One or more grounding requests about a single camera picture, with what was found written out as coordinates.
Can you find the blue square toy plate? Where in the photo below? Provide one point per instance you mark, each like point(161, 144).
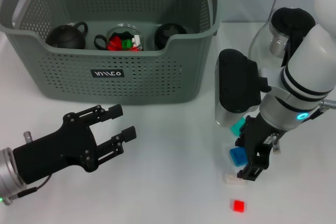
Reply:
point(237, 156)

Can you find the green toy brick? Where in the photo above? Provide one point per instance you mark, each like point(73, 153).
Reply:
point(127, 43)

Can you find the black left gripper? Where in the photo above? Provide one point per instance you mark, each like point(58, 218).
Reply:
point(60, 145)

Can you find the red square toy brick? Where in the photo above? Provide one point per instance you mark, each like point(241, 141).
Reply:
point(238, 205)

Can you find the grey perforated storage bin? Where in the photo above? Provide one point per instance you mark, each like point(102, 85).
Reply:
point(78, 87)

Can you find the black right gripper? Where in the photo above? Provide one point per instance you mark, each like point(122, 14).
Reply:
point(258, 137)

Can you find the dark red curved toy piece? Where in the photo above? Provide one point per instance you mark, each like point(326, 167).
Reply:
point(113, 45)

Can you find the black clay teapot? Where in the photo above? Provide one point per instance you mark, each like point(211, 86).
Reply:
point(65, 37)

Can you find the long red toy brick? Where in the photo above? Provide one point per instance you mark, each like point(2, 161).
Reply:
point(134, 49)

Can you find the teal square toy plate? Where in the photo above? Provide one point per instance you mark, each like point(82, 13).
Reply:
point(237, 127)

